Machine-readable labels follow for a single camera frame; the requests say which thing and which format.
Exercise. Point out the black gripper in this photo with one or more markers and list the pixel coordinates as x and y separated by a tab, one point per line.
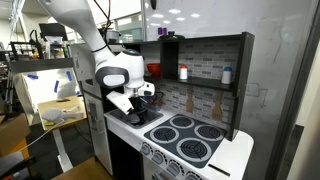
137	104

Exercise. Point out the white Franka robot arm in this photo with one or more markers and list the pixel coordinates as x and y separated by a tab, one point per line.
83	20

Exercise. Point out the grey toy sink basin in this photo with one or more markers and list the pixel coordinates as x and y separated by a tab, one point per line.
153	116

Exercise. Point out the grey stove knob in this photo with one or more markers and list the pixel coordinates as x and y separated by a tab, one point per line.
192	176
158	157
173	168
145	149

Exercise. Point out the toy stove top with burners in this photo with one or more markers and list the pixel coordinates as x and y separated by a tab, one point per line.
186	140

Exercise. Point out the red bowl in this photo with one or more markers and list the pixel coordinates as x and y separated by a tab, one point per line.
154	70

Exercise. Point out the white shaker orange cap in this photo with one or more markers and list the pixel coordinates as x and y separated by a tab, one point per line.
183	72

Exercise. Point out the blue tape strip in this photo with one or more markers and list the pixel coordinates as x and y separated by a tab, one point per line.
69	76
56	86
32	76

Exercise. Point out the grey plush toy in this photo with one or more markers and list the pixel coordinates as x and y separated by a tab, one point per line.
56	114

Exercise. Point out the purple magnet block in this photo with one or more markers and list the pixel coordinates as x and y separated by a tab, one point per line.
165	31
159	31

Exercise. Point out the white shaker blue cap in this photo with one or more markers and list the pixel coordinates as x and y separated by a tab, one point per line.
226	76

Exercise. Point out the white desk with wooden top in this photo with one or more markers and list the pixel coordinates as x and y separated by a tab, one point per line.
43	86

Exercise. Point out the white and black toy kitchen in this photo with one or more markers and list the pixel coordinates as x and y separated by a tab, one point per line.
233	150

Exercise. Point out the black monitor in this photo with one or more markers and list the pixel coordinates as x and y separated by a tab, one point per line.
53	29

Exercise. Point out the cardboard box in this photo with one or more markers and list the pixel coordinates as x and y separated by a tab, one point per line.
11	133

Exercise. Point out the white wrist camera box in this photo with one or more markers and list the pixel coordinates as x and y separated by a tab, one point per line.
120	102

